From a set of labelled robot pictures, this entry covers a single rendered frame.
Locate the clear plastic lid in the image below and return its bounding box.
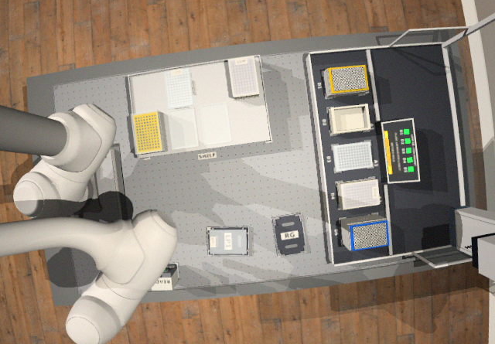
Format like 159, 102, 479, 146
131, 110, 165, 155
168, 107, 200, 150
200, 102, 232, 145

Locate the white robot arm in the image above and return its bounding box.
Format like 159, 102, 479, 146
0, 104, 178, 344

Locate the dark grey rectangular nest with label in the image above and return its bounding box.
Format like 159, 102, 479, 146
272, 213, 307, 257

